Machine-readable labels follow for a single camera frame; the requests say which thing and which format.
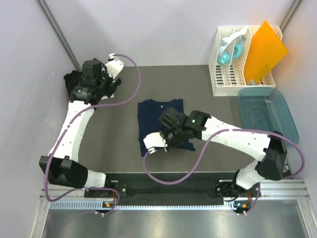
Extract teal headphones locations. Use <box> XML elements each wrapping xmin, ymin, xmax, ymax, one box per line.
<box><xmin>217</xmin><ymin>26</ymin><xmax>249</xmax><ymax>65</ymax></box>

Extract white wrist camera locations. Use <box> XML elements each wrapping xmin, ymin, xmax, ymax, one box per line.
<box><xmin>143</xmin><ymin>132</ymin><xmax>167</xmax><ymax>154</ymax></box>
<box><xmin>105</xmin><ymin>53</ymin><xmax>124</xmax><ymax>79</ymax></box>

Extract right aluminium corner post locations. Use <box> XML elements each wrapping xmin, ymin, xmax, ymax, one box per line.
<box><xmin>279</xmin><ymin>0</ymin><xmax>304</xmax><ymax>33</ymax></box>

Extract orange plastic folder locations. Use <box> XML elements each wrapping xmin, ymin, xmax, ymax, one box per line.
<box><xmin>244</xmin><ymin>21</ymin><xmax>289</xmax><ymax>85</ymax></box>

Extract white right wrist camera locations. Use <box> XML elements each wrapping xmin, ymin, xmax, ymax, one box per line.
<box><xmin>143</xmin><ymin>132</ymin><xmax>167</xmax><ymax>154</ymax></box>

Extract folded red t shirt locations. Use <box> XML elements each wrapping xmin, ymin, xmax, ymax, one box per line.
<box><xmin>101</xmin><ymin>94</ymin><xmax>114</xmax><ymax>100</ymax></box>

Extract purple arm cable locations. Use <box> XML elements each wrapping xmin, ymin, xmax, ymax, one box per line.
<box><xmin>143</xmin><ymin>128</ymin><xmax>306</xmax><ymax>215</ymax></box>
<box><xmin>44</xmin><ymin>53</ymin><xmax>142</xmax><ymax>216</ymax></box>

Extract aluminium corner post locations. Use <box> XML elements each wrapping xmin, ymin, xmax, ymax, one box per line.
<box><xmin>279</xmin><ymin>0</ymin><xmax>304</xmax><ymax>33</ymax></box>
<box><xmin>35</xmin><ymin>0</ymin><xmax>82</xmax><ymax>71</ymax></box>

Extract aluminium frame rail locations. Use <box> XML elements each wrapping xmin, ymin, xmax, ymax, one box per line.
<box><xmin>31</xmin><ymin>179</ymin><xmax>317</xmax><ymax>238</ymax></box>

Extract white slotted file organizer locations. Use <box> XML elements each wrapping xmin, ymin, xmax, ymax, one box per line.
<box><xmin>209</xmin><ymin>26</ymin><xmax>276</xmax><ymax>97</ymax></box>

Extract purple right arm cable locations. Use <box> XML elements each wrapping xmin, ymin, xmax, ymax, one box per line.
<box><xmin>143</xmin><ymin>128</ymin><xmax>306</xmax><ymax>215</ymax></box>

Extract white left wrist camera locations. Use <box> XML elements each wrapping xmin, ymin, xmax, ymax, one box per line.
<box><xmin>105</xmin><ymin>53</ymin><xmax>124</xmax><ymax>79</ymax></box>

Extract left aluminium corner post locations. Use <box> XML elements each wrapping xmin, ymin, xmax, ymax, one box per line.
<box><xmin>35</xmin><ymin>0</ymin><xmax>82</xmax><ymax>71</ymax></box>

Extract navy blue t shirt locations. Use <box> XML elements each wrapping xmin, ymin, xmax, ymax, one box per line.
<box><xmin>137</xmin><ymin>99</ymin><xmax>184</xmax><ymax>157</ymax></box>

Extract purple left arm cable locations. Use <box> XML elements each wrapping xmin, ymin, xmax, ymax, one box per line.
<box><xmin>44</xmin><ymin>53</ymin><xmax>142</xmax><ymax>216</ymax></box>

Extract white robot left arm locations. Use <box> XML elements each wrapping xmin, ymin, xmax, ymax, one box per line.
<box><xmin>39</xmin><ymin>56</ymin><xmax>124</xmax><ymax>197</ymax></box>

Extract folded black t shirt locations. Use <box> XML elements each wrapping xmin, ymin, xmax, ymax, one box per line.
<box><xmin>63</xmin><ymin>70</ymin><xmax>82</xmax><ymax>97</ymax></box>

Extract translucent teal plastic bin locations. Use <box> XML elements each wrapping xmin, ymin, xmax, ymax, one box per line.
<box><xmin>238</xmin><ymin>86</ymin><xmax>299</xmax><ymax>144</ymax></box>

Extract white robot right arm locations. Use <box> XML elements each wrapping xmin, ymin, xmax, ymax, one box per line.
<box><xmin>159</xmin><ymin>107</ymin><xmax>287</xmax><ymax>196</ymax></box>

